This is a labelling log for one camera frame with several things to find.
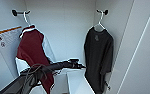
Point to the black garment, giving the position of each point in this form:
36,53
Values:
97,56

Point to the white clothes hanger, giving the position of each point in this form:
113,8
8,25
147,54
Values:
26,25
100,25

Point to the white wardrobe door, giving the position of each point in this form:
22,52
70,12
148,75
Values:
141,50

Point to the white inner shelf unit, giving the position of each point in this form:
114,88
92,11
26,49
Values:
77,81

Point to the dark door hinge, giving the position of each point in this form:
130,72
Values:
108,86

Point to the white wardrobe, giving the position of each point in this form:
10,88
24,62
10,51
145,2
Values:
67,30

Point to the maroon and white jacket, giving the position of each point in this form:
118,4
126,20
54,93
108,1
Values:
32,50

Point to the black wardrobe hook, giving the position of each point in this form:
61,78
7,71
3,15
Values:
17,13
104,12

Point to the white orange paper label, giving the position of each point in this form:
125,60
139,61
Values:
6,36

